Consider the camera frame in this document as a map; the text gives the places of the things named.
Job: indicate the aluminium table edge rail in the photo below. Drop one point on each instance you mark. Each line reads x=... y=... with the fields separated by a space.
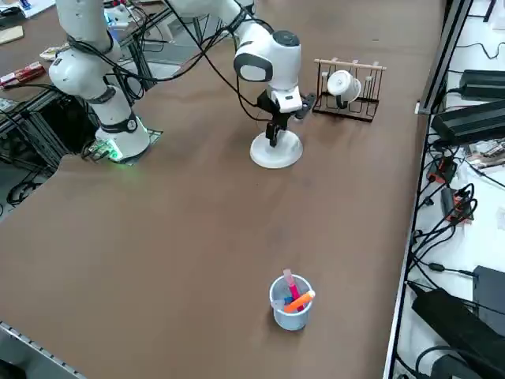
x=31 y=347

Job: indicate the long black power brick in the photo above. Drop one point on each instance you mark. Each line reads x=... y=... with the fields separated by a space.
x=481 y=81

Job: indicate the red packet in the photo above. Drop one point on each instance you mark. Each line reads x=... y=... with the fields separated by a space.
x=23 y=74

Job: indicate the pink marker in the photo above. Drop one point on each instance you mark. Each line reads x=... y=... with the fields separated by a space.
x=290 y=280

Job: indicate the large black power brick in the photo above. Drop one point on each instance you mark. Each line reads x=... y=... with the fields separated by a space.
x=469 y=122

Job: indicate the aluminium camera post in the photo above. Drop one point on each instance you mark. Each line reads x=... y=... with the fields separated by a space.
x=444 y=59

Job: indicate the clear blue pen cup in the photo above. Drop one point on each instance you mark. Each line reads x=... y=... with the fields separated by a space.
x=290 y=320

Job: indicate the small snack packet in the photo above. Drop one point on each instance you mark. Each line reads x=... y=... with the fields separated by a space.
x=49 y=53

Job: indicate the black box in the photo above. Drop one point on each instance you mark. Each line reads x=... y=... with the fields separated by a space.
x=491 y=284

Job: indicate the orange marker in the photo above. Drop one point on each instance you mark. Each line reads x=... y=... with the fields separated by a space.
x=301 y=301

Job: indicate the blue marker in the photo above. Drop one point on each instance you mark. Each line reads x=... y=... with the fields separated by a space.
x=288 y=302

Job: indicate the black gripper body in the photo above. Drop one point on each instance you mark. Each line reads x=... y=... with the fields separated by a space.
x=272 y=110

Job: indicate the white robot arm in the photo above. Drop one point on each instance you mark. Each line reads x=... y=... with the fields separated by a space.
x=84 y=75

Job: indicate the white mug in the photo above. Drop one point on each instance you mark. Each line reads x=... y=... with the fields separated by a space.
x=343 y=85

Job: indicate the orange black plug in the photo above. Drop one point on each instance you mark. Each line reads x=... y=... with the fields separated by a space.
x=459 y=207
x=442 y=171

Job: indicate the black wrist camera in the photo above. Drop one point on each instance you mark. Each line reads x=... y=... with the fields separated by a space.
x=307 y=103

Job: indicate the black support frame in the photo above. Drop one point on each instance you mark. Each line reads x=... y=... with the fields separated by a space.
x=39 y=118

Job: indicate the white IKEA plate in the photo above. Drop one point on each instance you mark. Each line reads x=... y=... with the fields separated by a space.
x=284 y=156

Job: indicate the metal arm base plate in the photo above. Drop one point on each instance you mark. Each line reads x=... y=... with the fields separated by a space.
x=155 y=136

